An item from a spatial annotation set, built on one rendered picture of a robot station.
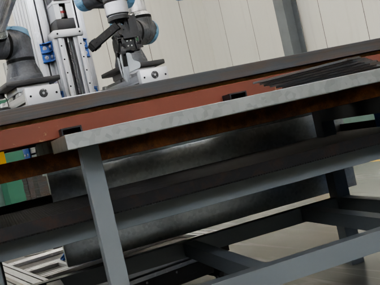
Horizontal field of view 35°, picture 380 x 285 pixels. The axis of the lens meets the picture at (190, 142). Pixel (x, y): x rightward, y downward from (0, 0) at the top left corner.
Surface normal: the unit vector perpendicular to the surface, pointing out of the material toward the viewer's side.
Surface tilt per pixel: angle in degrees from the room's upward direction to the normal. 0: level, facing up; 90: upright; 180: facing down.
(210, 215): 90
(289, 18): 90
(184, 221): 90
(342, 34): 90
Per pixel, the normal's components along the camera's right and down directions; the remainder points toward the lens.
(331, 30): -0.84, 0.20
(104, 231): 0.33, -0.05
